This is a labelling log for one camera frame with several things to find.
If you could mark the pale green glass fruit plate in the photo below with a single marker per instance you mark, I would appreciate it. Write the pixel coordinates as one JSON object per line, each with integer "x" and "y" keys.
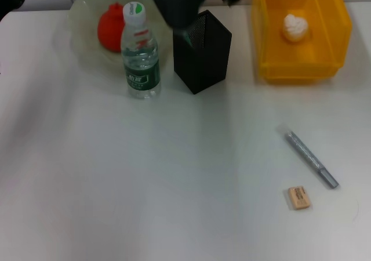
{"x": 84, "y": 14}

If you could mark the black mesh pen holder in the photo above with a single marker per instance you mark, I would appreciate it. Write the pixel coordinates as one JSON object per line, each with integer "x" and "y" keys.
{"x": 203, "y": 61}

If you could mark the mint green pen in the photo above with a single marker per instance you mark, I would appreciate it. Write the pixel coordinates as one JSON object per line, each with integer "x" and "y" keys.
{"x": 187, "y": 37}

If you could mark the yellow plastic bin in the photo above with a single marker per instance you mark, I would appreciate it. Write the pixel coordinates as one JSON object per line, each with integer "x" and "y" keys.
{"x": 304, "y": 61}

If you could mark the white paper ball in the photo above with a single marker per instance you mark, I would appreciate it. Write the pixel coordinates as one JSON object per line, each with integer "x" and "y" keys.
{"x": 295, "y": 27}

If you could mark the grey glitter pen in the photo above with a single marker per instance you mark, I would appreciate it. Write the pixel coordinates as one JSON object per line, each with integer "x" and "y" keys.
{"x": 310, "y": 158}

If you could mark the tan eraser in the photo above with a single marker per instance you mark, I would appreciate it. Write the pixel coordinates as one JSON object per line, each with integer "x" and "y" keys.
{"x": 300, "y": 198}

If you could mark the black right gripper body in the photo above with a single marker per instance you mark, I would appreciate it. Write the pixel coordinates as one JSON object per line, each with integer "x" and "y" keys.
{"x": 176, "y": 3}

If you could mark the red orange toy fruit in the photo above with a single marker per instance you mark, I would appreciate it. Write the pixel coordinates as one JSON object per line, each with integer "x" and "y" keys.
{"x": 110, "y": 29}

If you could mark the clear green-label water bottle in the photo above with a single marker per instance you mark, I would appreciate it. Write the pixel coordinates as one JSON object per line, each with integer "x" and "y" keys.
{"x": 140, "y": 55}

